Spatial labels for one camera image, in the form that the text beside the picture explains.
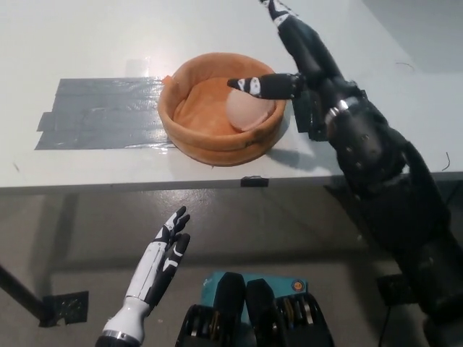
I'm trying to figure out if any black slanted table leg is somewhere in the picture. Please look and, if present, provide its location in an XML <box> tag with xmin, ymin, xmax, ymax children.
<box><xmin>0</xmin><ymin>263</ymin><xmax>48</xmax><ymax>326</ymax></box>

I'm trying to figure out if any robot torso black teal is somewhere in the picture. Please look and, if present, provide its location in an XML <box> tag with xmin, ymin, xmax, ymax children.
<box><xmin>173</xmin><ymin>271</ymin><xmax>336</xmax><ymax>347</ymax></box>

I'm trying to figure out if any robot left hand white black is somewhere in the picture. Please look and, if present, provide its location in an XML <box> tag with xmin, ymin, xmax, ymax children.
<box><xmin>102</xmin><ymin>205</ymin><xmax>192</xmax><ymax>343</ymax></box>

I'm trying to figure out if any black tape square patch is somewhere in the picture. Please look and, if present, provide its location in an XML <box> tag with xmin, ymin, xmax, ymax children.
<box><xmin>291</xmin><ymin>93</ymin><xmax>328</xmax><ymax>141</ymax></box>

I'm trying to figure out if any orange soft round basket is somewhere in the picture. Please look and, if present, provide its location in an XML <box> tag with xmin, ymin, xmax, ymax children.
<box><xmin>158</xmin><ymin>53</ymin><xmax>289</xmax><ymax>167</ymax></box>

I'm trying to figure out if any grey duct tape patch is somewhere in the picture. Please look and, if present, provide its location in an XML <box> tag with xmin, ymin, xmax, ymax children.
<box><xmin>35</xmin><ymin>77</ymin><xmax>174</xmax><ymax>151</ymax></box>

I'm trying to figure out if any pale pink plush dumpling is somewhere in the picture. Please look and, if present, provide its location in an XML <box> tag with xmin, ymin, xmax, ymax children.
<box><xmin>226</xmin><ymin>90</ymin><xmax>278</xmax><ymax>132</ymax></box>

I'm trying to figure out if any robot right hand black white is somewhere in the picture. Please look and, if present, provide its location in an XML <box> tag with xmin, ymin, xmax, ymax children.
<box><xmin>226</xmin><ymin>0</ymin><xmax>363</xmax><ymax>121</ymax></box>

